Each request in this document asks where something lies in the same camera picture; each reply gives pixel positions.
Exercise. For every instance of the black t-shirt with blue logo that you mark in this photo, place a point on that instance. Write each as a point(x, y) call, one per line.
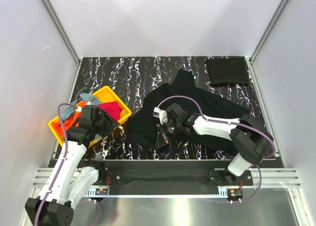
point(141, 127)

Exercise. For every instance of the aluminium frame post right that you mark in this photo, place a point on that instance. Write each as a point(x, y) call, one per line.
point(272, 23)

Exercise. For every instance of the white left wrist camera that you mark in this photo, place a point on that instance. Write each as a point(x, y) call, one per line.
point(79, 109)

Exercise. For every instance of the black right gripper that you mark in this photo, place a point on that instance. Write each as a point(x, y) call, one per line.
point(162, 138)

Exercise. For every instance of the aluminium frame post left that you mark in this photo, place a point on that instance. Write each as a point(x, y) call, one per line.
point(61, 31)

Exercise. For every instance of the orange t-shirt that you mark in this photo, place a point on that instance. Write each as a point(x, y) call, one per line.
point(67, 123)

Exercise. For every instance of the red t-shirt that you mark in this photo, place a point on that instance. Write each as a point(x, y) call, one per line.
point(112, 108)

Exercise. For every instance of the aluminium frame post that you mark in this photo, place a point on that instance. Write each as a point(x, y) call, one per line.
point(61, 31)
point(272, 23)

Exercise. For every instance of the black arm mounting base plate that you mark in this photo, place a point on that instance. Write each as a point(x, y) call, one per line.
point(212, 177)

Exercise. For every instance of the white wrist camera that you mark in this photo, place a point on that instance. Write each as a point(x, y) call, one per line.
point(79, 109)
point(161, 115)

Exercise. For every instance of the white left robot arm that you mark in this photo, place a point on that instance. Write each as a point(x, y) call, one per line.
point(56, 202)

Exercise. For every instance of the yellow plastic bin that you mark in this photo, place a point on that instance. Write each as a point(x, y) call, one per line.
point(105, 95)

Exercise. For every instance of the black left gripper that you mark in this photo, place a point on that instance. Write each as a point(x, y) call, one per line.
point(110, 122)

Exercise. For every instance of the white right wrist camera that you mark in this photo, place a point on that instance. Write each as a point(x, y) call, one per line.
point(161, 115)

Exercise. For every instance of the folded black t-shirt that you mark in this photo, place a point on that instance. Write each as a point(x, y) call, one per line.
point(227, 71)

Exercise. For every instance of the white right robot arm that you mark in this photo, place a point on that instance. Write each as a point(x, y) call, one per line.
point(249, 138)

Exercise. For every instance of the light blue grey t-shirt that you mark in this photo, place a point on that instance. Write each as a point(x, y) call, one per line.
point(70, 108)

